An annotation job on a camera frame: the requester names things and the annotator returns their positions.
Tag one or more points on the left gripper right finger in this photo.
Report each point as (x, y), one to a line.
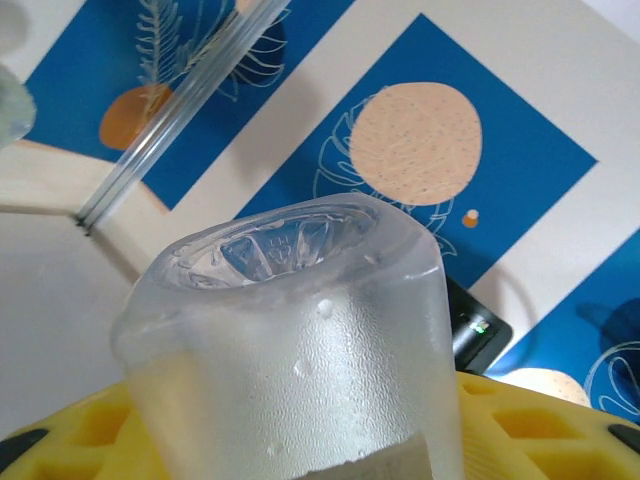
(550, 435)

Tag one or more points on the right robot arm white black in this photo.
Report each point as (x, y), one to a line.
(475, 335)

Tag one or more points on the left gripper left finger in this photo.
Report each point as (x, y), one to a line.
(65, 440)

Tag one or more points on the aluminium frame post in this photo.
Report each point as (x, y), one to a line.
(165, 120)

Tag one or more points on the clear bottle white label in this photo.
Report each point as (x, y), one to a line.
(300, 350)

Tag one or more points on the translucent green bin liner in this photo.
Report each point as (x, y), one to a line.
(15, 110)

